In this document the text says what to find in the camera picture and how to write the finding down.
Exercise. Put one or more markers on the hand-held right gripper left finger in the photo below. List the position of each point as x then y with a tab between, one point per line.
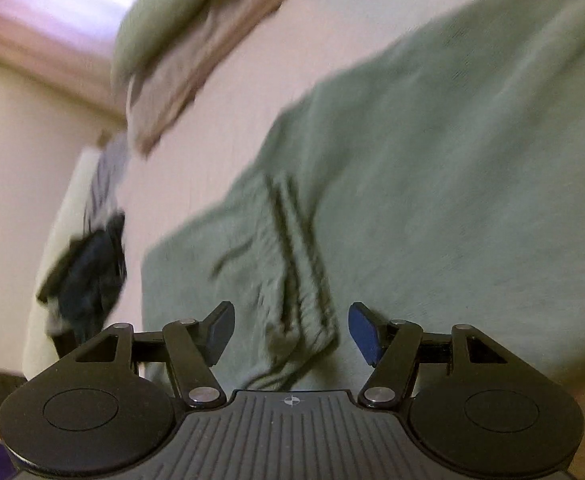
220	331

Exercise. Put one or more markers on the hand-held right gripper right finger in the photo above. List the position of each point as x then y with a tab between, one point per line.
365	332

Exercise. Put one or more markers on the green pants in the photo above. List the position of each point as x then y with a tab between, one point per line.
422	160

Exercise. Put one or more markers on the pile of dark clothes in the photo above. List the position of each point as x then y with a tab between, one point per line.
90	275

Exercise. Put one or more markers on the grey striped cloth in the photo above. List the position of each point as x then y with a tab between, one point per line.
105	180

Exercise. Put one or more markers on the dark object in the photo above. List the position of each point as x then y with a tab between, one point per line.
2	387

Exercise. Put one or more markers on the beige pillow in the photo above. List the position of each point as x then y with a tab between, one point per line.
192	70

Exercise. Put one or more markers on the bed with pale sheet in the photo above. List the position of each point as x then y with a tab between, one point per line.
282	50

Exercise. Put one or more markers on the green pillow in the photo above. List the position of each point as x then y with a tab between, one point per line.
157	20

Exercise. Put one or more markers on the pink curtain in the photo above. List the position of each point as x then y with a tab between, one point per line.
47	5

